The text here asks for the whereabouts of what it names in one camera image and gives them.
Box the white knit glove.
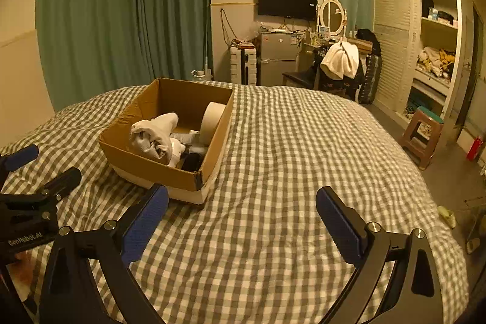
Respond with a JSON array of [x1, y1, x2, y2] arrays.
[[130, 113, 185, 168]]

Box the beige tape roll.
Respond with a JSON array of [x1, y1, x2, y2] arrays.
[[199, 102, 226, 146]]

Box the dark glossy cup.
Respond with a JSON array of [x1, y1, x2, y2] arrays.
[[180, 152, 204, 173]]

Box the blue white packet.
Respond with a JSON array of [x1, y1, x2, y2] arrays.
[[170, 131, 200, 145]]

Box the grey checkered bed cover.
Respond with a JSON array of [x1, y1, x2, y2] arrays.
[[1, 83, 469, 323]]

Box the brown cardboard box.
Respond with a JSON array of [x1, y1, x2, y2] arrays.
[[99, 78, 234, 206]]

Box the red bottle on floor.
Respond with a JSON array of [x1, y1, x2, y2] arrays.
[[466, 136, 484, 161]]

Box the chair with white clothes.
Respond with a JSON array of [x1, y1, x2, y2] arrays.
[[312, 29, 382, 104]]

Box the green curtain left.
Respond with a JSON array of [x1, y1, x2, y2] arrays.
[[36, 0, 213, 110]]

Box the pile of clothes on shelf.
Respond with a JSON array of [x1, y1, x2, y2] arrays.
[[417, 46, 455, 80]]

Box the silver mini fridge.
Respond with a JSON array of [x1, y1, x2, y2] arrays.
[[259, 32, 302, 86]]

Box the white suitcase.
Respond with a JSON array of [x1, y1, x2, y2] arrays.
[[229, 43, 258, 86]]

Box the round white vanity mirror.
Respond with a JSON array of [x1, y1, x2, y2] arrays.
[[318, 0, 347, 37]]

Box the white open wardrobe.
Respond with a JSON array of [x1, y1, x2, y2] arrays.
[[373, 0, 474, 148]]

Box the black wall television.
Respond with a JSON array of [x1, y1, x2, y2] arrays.
[[257, 0, 317, 21]]

